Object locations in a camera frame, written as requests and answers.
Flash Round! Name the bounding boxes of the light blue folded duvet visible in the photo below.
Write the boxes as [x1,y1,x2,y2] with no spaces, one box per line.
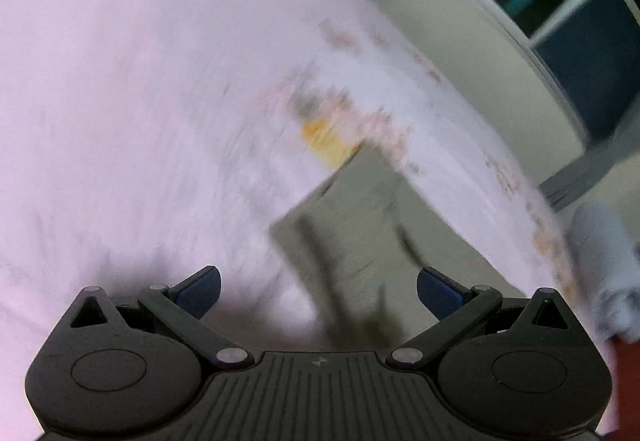
[569,201,640,343]

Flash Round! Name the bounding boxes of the bed with pink floral sheet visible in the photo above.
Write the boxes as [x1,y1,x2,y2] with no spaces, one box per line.
[0,0,618,441]

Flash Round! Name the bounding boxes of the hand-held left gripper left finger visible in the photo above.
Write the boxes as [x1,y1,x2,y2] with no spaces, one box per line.
[70,265,254,369]

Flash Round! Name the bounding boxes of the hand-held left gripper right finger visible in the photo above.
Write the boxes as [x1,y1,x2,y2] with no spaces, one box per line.
[385,266,576,369]

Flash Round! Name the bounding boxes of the red-brown wooden headboard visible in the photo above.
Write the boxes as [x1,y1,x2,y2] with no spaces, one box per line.
[607,338,640,441]

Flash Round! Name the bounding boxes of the grey pants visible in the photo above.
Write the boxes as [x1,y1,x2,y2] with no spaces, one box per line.
[270,143,531,352]

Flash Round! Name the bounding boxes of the grey curtain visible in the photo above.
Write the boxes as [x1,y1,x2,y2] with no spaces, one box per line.
[539,118,640,214]

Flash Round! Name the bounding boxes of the sliding glass window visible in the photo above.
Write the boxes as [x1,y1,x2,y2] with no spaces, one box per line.
[427,0,640,144]

